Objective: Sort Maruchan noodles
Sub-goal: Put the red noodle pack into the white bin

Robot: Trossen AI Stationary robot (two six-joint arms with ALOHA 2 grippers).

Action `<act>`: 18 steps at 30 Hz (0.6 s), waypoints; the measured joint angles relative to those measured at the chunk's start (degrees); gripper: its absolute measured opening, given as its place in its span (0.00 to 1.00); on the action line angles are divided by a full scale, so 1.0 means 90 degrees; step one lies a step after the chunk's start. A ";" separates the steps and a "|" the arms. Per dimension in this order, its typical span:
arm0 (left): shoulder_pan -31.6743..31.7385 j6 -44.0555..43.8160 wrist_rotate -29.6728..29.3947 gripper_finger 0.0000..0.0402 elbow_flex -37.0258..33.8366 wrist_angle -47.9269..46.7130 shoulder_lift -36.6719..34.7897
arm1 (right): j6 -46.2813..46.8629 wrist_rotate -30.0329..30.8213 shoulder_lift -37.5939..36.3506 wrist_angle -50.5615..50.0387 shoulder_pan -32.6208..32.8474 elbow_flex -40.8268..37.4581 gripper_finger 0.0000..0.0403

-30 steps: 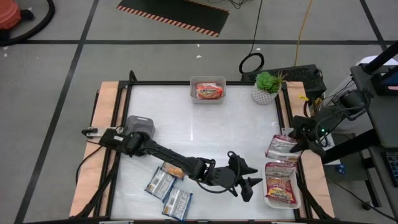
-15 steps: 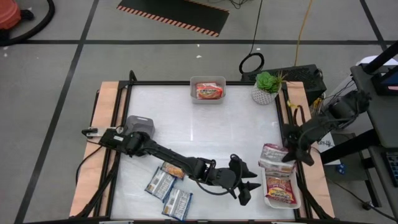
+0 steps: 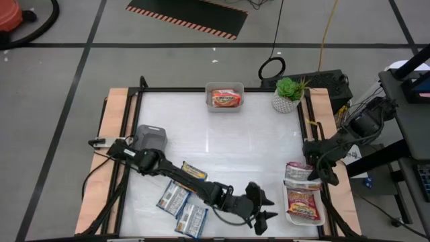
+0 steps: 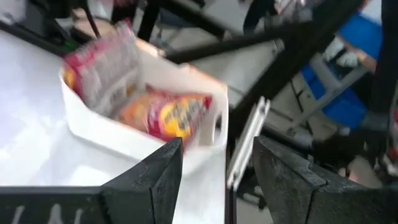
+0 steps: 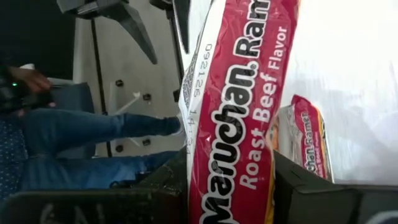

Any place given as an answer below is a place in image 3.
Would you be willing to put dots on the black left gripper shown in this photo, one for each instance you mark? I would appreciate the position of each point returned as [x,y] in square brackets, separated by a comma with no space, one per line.
[242,205]

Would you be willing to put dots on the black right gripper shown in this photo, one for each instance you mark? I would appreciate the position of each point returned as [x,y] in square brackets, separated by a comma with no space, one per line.
[324,166]

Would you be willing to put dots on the blue soy sauce noodle pack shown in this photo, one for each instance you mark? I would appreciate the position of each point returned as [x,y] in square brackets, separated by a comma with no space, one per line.
[191,220]
[196,171]
[173,199]

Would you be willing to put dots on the orange chicken noodle pack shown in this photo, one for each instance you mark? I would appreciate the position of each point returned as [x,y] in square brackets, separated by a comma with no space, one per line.
[226,99]

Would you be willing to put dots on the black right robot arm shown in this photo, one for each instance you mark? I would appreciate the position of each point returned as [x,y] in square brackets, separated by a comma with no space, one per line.
[364,124]

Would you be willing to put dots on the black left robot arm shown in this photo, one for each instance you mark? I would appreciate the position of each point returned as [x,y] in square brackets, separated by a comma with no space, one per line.
[188,179]

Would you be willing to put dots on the white paper sheet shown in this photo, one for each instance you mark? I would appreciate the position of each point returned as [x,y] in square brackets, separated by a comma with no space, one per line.
[354,158]

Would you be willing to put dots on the white plastic bin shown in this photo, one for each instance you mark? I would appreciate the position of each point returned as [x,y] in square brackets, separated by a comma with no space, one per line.
[304,223]

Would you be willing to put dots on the small blue object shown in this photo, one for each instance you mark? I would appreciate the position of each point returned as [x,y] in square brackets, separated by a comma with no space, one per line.
[367,182]

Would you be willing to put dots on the potted green succulent plant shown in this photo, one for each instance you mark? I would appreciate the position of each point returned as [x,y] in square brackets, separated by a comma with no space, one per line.
[289,89]

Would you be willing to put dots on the black computer case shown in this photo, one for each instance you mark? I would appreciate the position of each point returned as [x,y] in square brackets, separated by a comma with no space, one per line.
[322,82]

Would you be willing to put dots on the grey desk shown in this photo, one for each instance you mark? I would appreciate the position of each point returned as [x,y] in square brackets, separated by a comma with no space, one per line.
[410,127]

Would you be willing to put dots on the black keyboard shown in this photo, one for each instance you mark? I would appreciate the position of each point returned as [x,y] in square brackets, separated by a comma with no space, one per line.
[425,181]

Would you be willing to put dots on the light grey plastic bin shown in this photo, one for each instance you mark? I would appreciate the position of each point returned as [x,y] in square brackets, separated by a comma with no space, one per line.
[208,108]

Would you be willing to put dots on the black monitor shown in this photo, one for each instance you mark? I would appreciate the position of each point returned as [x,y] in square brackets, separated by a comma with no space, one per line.
[416,89]

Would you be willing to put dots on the dark grey plastic bin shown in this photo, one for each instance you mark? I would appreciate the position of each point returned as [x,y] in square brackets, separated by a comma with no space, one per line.
[151,134]

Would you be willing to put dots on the black hazard-striped floor mat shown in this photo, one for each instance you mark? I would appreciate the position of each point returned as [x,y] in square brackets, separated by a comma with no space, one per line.
[188,13]

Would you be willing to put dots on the orange shop vacuum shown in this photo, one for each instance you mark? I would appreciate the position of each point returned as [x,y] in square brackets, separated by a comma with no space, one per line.
[8,15]

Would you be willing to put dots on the black aluminium table frame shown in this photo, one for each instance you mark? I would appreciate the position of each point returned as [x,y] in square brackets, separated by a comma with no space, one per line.
[188,89]

